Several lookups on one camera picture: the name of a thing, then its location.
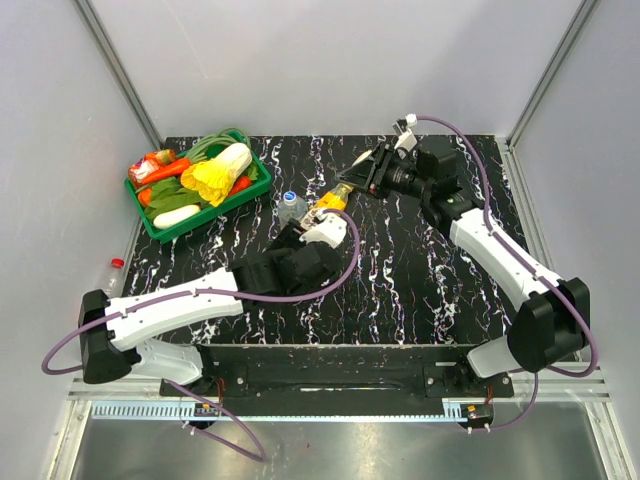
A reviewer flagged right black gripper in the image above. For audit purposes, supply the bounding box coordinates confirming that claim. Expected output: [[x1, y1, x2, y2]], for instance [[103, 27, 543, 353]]
[[334, 141, 430, 201]]

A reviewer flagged orange juice bottle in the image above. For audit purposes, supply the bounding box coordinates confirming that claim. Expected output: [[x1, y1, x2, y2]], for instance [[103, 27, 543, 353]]
[[300, 183, 353, 229]]

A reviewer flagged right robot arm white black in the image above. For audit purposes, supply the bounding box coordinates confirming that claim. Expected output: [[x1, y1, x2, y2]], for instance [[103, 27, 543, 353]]
[[338, 143, 593, 396]]

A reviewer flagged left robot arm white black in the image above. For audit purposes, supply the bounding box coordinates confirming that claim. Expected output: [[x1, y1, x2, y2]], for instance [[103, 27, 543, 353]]
[[78, 214, 348, 395]]

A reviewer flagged clear bottle blue cap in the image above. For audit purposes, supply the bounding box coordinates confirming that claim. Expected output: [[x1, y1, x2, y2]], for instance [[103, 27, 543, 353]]
[[277, 191, 308, 231]]

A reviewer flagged green plastic basket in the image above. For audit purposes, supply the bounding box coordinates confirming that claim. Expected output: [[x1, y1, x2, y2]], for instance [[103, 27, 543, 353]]
[[124, 153, 272, 243]]

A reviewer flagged small orange carrot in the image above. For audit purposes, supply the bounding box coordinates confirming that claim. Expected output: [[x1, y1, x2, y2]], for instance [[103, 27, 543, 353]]
[[228, 175, 252, 197]]

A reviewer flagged toy napa cabbage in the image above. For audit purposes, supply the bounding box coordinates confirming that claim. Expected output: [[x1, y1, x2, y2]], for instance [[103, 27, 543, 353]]
[[180, 143, 252, 207]]

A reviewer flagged green beans bundle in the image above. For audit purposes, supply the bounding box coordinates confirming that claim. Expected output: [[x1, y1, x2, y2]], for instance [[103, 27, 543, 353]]
[[179, 127, 251, 164]]

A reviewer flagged black marble mat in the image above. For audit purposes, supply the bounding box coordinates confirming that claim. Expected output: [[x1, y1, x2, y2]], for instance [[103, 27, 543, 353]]
[[124, 136, 515, 345]]

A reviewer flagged white toy radish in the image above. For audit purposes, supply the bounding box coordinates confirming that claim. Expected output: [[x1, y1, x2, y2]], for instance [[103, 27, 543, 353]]
[[153, 204, 201, 230]]

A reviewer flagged green leafy vegetable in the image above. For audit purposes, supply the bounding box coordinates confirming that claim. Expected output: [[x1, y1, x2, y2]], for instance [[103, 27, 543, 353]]
[[144, 177, 206, 221]]

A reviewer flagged long orange carrot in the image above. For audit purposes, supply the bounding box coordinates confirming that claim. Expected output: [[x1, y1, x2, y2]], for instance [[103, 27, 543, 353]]
[[141, 158, 191, 186]]

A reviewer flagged orange tomato piece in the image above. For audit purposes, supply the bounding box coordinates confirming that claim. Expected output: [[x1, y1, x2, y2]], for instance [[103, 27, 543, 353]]
[[137, 188, 152, 208]]

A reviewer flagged red snack packet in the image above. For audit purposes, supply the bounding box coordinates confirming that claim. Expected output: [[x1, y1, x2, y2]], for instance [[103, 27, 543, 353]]
[[128, 149, 177, 188]]

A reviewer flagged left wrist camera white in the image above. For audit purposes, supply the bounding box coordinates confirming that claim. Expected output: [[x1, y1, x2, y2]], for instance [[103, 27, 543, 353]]
[[300, 208, 347, 248]]

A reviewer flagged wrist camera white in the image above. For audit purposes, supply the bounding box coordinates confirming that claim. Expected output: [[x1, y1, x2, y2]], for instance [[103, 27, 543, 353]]
[[393, 113, 418, 153], [300, 208, 347, 248]]

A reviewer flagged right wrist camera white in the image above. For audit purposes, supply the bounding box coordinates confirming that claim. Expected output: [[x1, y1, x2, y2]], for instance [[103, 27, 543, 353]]
[[393, 113, 418, 153]]

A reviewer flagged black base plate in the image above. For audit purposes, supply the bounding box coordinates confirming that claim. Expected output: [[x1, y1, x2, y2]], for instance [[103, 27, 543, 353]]
[[186, 345, 514, 399]]

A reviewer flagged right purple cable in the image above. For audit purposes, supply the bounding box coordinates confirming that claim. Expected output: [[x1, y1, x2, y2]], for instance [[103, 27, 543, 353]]
[[416, 115, 601, 434]]

